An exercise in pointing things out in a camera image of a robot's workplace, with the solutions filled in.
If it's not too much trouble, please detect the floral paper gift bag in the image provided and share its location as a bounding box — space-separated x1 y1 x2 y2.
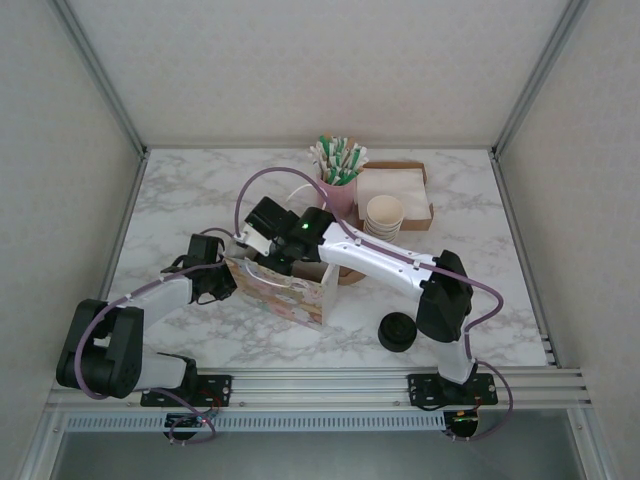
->
221 182 342 332

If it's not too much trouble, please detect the black round lid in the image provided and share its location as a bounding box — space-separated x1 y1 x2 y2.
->
377 310 418 355

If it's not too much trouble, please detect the pink cup holder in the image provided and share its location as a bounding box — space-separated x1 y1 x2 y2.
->
317 174 359 216

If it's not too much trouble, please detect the green white wrapped straw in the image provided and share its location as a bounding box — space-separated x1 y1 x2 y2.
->
323 135 341 179
308 142 332 180
335 135 351 179
344 142 372 181

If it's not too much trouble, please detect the beige paper cup stack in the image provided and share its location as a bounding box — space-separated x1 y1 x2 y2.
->
362 194 405 244

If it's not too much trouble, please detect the white napkin stack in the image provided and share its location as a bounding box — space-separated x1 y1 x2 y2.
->
357 167 432 221

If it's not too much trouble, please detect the brown cardboard napkin box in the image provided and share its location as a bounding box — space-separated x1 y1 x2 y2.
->
355 160 436 232

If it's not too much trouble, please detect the white right camera bracket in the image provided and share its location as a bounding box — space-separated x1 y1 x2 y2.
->
233 230 271 257

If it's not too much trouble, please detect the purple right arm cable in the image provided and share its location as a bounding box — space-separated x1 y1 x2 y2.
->
234 168 515 444

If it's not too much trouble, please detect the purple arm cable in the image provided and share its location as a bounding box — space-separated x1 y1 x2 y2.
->
73 227 241 446
234 168 515 444

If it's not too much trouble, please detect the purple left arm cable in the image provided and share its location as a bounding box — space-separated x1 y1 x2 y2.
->
73 227 241 446

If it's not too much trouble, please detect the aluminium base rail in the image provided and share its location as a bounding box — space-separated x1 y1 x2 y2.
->
47 367 596 414

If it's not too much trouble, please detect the grey slotted cable duct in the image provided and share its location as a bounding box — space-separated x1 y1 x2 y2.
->
64 412 446 431

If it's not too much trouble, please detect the aluminium frame post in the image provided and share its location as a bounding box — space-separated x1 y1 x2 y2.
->
49 0 149 159
492 0 591 159

